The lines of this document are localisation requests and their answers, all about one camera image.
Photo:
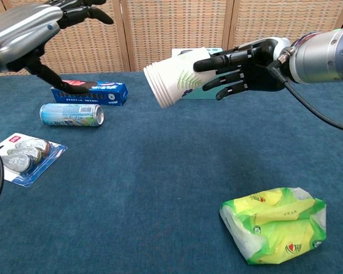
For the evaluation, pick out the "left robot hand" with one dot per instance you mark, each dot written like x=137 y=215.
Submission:
x=23 y=31

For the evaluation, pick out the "blue felt table cloth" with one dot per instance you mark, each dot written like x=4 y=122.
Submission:
x=160 y=171

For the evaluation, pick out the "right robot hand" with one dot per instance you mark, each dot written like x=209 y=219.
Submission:
x=257 y=74

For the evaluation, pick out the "light blue drink can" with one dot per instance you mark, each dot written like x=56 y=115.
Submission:
x=68 y=114

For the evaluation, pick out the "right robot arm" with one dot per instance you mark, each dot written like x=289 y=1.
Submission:
x=326 y=54

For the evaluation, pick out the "blue cookie box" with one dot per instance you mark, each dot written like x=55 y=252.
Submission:
x=108 y=95

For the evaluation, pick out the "battery blister pack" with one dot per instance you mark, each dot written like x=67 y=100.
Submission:
x=25 y=160

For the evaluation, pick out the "green tissue pack bag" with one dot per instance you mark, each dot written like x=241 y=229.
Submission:
x=274 y=228

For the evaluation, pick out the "white floral paper cup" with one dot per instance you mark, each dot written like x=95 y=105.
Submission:
x=159 y=83
x=162 y=82
x=183 y=65
x=156 y=84
x=153 y=85

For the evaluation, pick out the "teal speaker box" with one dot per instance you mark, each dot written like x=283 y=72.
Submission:
x=201 y=95

